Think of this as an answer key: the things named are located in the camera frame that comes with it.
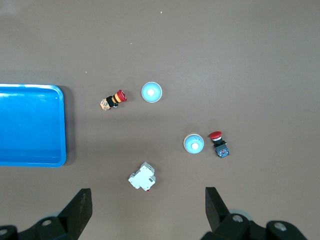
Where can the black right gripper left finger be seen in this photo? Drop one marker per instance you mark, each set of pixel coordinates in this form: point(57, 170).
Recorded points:
point(75, 212)

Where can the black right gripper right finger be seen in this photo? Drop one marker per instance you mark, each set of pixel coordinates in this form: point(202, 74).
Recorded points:
point(217, 215)

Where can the light blue service bell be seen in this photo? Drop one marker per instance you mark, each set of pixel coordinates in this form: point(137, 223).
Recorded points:
point(151, 92)
point(194, 144)

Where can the white circuit breaker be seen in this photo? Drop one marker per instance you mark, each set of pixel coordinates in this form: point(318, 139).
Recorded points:
point(141, 178)

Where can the red mushroom push button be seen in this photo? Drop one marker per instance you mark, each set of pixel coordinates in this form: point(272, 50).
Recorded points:
point(215, 135)

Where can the blue plastic tray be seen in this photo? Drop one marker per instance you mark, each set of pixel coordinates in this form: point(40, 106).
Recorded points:
point(30, 125)

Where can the red yellow emergency stop button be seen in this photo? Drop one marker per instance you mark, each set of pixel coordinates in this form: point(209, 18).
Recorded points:
point(117, 97)

